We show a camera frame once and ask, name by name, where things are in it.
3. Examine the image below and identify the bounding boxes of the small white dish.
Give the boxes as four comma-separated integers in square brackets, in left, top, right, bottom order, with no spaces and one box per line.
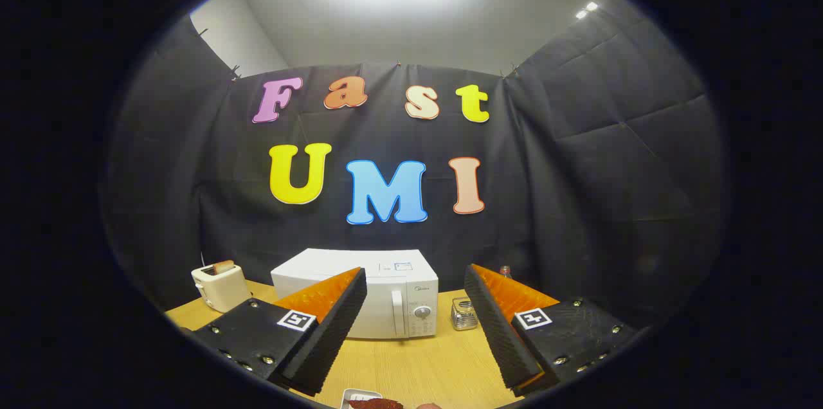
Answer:
[339,388,384,409]

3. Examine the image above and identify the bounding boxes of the metal wire basket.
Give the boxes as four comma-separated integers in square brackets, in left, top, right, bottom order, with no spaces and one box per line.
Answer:
[450,297,479,331]

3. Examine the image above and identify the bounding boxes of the white toaster oven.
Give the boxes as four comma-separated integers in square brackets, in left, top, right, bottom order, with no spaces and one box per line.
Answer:
[271,248,440,340]

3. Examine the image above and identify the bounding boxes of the brown meat piece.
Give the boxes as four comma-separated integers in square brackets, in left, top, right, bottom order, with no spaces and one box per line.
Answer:
[347,397,404,409]

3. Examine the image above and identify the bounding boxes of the cream bread toaster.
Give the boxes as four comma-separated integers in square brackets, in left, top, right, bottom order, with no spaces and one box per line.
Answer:
[191,261,253,314]

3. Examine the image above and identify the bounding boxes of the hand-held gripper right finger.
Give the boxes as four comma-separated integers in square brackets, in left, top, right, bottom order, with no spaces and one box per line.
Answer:
[463,263,644,397]

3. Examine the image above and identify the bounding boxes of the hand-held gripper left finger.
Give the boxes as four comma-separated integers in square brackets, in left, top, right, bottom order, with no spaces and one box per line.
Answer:
[192,266,368,397]

